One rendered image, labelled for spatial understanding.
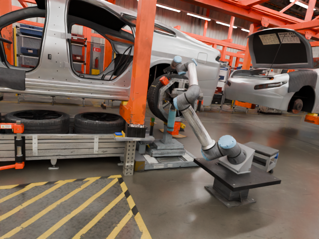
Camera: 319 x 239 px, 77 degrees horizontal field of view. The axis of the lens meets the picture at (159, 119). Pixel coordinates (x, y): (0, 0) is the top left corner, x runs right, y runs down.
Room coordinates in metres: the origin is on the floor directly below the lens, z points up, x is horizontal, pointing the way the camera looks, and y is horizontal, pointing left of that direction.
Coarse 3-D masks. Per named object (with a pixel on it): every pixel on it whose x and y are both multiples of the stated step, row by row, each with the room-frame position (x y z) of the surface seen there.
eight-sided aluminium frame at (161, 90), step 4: (172, 80) 2.50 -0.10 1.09; (176, 80) 2.52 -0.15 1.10; (180, 80) 2.56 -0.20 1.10; (184, 80) 2.57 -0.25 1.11; (168, 84) 2.48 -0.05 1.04; (188, 84) 2.64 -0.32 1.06; (160, 88) 2.50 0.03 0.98; (164, 88) 2.48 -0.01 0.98; (160, 92) 2.45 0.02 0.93; (160, 96) 2.45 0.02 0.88; (160, 100) 2.45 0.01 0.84; (196, 100) 2.67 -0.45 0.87; (160, 104) 2.50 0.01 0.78; (192, 104) 2.69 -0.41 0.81; (196, 104) 2.66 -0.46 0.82; (160, 108) 2.45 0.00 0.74; (196, 108) 2.66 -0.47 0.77; (164, 112) 2.48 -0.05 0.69; (164, 116) 2.53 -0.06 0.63; (176, 120) 2.55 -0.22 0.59; (180, 120) 2.58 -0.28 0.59; (184, 120) 2.60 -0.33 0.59
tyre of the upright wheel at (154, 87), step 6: (168, 78) 2.57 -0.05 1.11; (180, 78) 2.64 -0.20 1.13; (186, 78) 2.67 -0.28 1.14; (156, 84) 2.56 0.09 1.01; (162, 84) 2.54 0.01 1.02; (150, 90) 2.64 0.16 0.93; (156, 90) 2.51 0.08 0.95; (150, 96) 2.58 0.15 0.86; (156, 96) 2.52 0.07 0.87; (150, 102) 2.58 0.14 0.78; (156, 102) 2.52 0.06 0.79; (150, 108) 2.65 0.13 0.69; (156, 108) 2.52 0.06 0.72; (156, 114) 2.54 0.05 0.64; (162, 114) 2.56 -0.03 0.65; (162, 120) 2.59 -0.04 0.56
